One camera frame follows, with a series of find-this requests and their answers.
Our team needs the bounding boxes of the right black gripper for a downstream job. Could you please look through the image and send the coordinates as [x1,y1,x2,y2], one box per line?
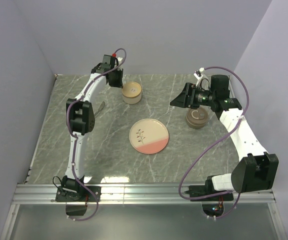
[170,82,216,110]

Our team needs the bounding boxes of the tan round lid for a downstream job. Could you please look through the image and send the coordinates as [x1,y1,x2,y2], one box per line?
[121,81,142,98]

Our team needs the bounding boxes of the dark brown round lid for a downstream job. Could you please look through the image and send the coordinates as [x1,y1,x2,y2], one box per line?
[185,107,209,120]

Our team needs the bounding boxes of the metal tongs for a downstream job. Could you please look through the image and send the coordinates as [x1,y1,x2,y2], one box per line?
[94,101,106,118]

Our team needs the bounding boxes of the round metal tin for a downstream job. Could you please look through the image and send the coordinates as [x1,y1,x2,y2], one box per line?
[185,118,208,129]
[122,92,142,105]

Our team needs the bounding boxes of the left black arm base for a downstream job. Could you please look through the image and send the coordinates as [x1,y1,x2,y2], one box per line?
[55,186,101,217]

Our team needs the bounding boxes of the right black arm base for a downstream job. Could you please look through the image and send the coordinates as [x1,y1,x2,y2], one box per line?
[185,184,234,219]

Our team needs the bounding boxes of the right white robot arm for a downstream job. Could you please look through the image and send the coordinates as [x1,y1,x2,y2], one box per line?
[170,70,279,201]

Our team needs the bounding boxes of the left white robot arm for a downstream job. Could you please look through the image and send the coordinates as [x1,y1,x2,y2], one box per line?
[59,53,126,201]

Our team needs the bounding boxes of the pink white round plate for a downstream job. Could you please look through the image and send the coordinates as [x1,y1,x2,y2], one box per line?
[129,118,169,155]

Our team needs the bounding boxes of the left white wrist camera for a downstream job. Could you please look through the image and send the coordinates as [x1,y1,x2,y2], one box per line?
[112,53,124,71]

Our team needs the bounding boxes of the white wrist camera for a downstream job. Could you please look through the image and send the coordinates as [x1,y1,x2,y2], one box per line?
[193,67,210,88]
[112,53,124,71]

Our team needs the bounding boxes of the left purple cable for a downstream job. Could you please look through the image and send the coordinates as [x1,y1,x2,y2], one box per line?
[66,47,128,222]

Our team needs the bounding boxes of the purple cable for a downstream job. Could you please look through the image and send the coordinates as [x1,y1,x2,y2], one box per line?
[178,65,250,220]
[66,47,128,222]

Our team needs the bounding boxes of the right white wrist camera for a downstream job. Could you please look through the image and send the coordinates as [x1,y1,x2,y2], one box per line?
[193,67,210,88]

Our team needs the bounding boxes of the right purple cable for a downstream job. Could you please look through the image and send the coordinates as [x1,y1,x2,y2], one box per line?
[178,65,250,220]

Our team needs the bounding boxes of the aluminium rail frame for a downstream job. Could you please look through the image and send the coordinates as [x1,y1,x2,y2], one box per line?
[1,183,287,240]

